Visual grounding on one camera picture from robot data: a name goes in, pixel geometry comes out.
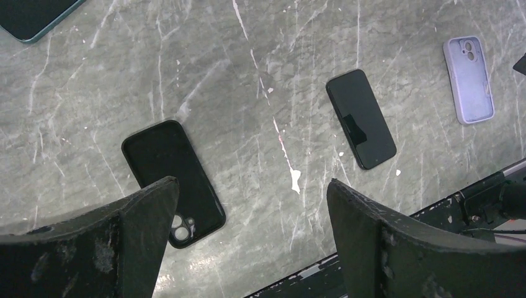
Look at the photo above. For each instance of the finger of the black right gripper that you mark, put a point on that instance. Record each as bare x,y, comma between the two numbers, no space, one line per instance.
520,65

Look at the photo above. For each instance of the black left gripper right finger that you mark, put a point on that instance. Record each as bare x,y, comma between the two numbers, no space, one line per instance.
384,253

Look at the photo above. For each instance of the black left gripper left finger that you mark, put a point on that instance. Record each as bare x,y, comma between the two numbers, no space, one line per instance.
115,250

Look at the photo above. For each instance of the black phone case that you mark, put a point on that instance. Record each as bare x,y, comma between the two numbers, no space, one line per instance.
165,150

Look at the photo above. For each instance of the black smartphone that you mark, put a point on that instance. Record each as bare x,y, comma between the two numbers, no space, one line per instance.
361,119

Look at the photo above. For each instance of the green-edged smartphone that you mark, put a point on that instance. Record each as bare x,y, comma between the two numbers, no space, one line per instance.
29,20

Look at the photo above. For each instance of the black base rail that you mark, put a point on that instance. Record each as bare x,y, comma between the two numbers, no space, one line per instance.
491,209

